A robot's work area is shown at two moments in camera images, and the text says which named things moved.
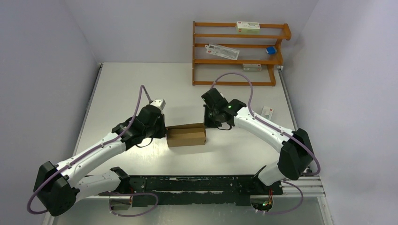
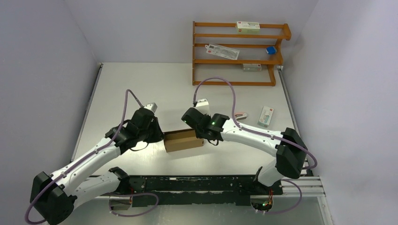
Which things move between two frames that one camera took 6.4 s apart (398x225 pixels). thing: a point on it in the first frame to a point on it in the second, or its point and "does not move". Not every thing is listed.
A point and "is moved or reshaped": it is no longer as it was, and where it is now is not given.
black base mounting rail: x=198 y=190 does not move
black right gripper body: x=210 y=120 to x=199 y=134
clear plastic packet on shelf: x=223 y=51 does not move
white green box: x=267 y=112 does not move
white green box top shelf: x=248 y=27 does not move
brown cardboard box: x=186 y=135 is moved or reshaped
